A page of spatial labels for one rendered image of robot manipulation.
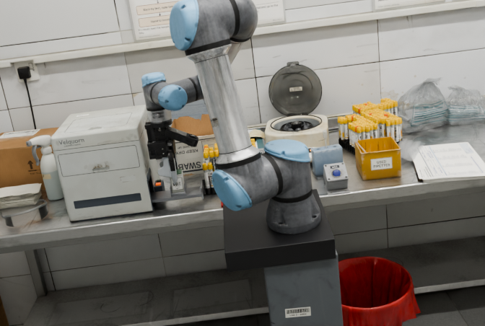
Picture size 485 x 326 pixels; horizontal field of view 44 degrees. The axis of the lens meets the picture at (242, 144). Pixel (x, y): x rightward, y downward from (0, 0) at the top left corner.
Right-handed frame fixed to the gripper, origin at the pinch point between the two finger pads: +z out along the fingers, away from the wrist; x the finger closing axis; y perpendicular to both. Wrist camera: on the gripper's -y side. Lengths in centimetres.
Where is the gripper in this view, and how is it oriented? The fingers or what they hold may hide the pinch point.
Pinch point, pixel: (177, 177)
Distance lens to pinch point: 199.7
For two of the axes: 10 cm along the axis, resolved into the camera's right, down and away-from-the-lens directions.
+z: 1.2, 9.4, 3.2
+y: -9.9, 1.3, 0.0
